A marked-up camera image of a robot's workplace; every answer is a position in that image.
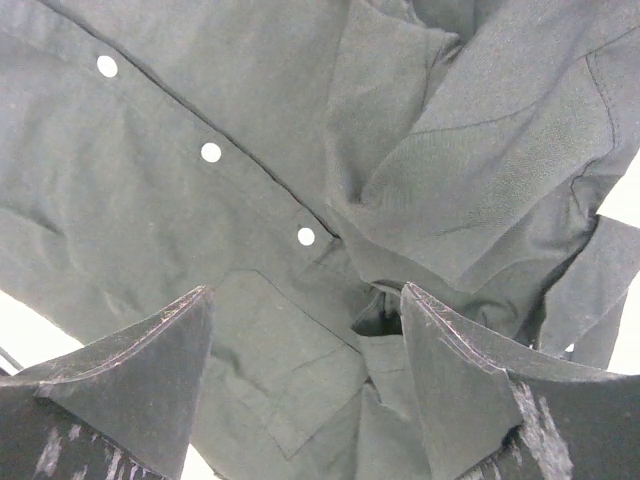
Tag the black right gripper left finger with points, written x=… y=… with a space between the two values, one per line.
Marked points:
x=122 y=407

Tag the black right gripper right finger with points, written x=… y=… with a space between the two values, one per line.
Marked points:
x=491 y=408

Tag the black button shirt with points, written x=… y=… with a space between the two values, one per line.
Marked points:
x=307 y=160

